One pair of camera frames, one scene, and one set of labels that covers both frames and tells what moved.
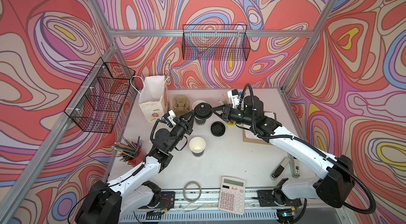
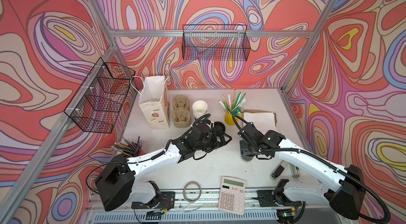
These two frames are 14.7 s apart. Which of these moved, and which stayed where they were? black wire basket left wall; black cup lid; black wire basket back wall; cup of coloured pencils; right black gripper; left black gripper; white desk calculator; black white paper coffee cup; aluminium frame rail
Moved: left black gripper; black white paper coffee cup; right black gripper
Stayed: black cup lid; cup of coloured pencils; black wire basket back wall; black wire basket left wall; aluminium frame rail; white desk calculator
